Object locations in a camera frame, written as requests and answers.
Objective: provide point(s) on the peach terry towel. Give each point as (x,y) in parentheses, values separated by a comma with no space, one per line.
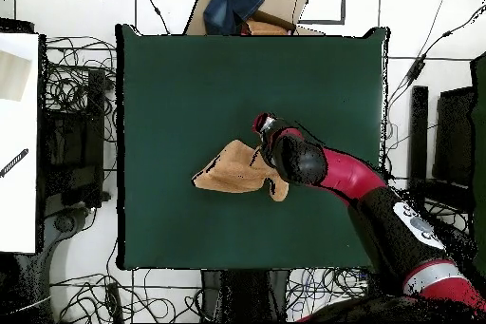
(235,172)

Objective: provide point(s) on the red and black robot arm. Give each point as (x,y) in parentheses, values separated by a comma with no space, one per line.
(353,175)

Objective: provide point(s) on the orange cloth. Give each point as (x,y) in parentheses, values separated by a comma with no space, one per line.
(265,29)

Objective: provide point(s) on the dark green table cloth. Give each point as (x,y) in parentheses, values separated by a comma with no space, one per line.
(171,92)

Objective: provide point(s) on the blue jeans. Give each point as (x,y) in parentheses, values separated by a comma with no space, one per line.
(228,4)

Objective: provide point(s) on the black equipment stand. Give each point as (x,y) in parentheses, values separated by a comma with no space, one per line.
(95,92)

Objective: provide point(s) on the black panel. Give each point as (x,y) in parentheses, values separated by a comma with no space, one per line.
(453,137)

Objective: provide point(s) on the office chair base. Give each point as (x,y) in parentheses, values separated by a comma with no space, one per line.
(64,223)

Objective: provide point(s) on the black power strip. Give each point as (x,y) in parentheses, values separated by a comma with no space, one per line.
(115,301)

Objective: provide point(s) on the black striped tool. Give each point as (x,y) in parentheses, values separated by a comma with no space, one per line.
(15,161)

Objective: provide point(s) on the beige block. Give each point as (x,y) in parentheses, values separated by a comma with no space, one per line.
(13,77)

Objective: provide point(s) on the white table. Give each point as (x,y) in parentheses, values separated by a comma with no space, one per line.
(19,206)

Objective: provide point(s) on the black upright post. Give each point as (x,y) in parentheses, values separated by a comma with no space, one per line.
(417,130)

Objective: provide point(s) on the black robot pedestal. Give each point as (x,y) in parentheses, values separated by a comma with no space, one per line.
(246,297)

